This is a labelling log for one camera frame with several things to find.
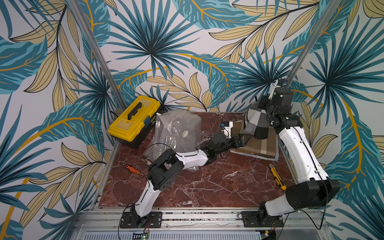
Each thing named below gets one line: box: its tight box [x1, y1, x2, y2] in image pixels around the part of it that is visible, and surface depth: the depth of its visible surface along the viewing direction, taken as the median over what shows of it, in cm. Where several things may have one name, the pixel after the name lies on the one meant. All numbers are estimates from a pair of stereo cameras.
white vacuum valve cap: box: [182, 130, 189, 138], surface depth 102 cm
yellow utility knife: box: [269, 163, 287, 190], surface depth 91 cm
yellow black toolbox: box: [108, 95, 161, 149], surface depth 94 cm
